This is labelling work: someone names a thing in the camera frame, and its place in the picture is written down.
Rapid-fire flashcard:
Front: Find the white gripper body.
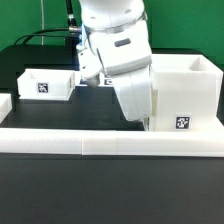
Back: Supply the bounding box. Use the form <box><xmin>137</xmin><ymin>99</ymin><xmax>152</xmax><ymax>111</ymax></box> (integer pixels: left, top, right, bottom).
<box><xmin>112</xmin><ymin>66</ymin><xmax>152</xmax><ymax>121</ymax></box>

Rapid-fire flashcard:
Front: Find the white drawer cabinet box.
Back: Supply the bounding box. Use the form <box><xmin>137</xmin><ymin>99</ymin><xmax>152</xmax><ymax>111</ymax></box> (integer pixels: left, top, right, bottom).
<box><xmin>144</xmin><ymin>54</ymin><xmax>223</xmax><ymax>132</ymax></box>

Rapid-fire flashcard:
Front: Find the white drawer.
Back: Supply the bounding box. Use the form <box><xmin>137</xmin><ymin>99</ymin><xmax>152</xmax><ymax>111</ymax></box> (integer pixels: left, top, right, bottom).
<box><xmin>17</xmin><ymin>69</ymin><xmax>75</xmax><ymax>101</ymax></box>

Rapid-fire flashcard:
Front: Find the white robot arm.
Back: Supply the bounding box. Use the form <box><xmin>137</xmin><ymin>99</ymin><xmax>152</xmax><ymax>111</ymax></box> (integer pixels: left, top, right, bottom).
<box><xmin>78</xmin><ymin>0</ymin><xmax>152</xmax><ymax>121</ymax></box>

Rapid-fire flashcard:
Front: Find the fiducial marker sheet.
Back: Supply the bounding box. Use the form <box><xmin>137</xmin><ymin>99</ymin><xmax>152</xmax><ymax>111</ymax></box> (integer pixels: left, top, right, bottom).
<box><xmin>75</xmin><ymin>71</ymin><xmax>112</xmax><ymax>87</ymax></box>

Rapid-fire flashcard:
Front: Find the white L-shaped border fence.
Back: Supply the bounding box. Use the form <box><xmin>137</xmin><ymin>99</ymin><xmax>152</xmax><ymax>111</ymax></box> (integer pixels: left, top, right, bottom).
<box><xmin>0</xmin><ymin>93</ymin><xmax>224</xmax><ymax>157</ymax></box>

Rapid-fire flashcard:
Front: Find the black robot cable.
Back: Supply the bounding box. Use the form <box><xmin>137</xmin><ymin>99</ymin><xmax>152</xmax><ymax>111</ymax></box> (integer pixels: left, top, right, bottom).
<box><xmin>13</xmin><ymin>0</ymin><xmax>83</xmax><ymax>46</ymax></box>

